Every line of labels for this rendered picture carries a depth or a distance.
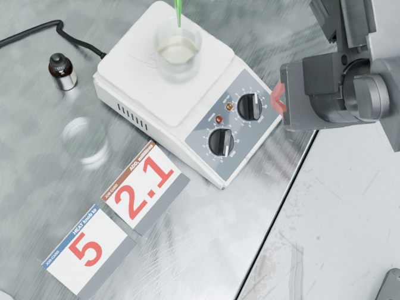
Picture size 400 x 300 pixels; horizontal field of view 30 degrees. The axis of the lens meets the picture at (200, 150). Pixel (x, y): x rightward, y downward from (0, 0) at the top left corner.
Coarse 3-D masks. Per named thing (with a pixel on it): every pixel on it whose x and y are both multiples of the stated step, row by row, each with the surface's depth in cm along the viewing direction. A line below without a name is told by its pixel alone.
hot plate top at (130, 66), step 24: (144, 24) 87; (120, 48) 86; (144, 48) 86; (216, 48) 87; (120, 72) 86; (144, 72) 86; (216, 72) 86; (144, 96) 85; (168, 96) 85; (192, 96) 85; (168, 120) 84
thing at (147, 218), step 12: (180, 180) 90; (168, 192) 90; (108, 204) 86; (156, 204) 89; (168, 204) 89; (120, 216) 87; (144, 216) 89; (156, 216) 89; (132, 228) 88; (144, 228) 88
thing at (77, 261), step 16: (96, 224) 86; (112, 224) 87; (80, 240) 85; (96, 240) 86; (112, 240) 87; (64, 256) 84; (80, 256) 85; (96, 256) 86; (64, 272) 85; (80, 272) 86
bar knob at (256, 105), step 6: (246, 96) 88; (252, 96) 87; (258, 96) 87; (240, 102) 88; (246, 102) 88; (252, 102) 87; (258, 102) 87; (240, 108) 88; (246, 108) 88; (252, 108) 87; (258, 108) 87; (240, 114) 88; (246, 114) 88; (252, 114) 87; (258, 114) 87; (252, 120) 88
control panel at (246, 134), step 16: (240, 80) 88; (256, 80) 89; (224, 96) 87; (240, 96) 88; (208, 112) 86; (224, 112) 87; (272, 112) 90; (208, 128) 87; (224, 128) 87; (240, 128) 88; (256, 128) 89; (192, 144) 86; (208, 144) 87; (240, 144) 88; (208, 160) 87; (224, 160) 87; (240, 160) 88; (224, 176) 88
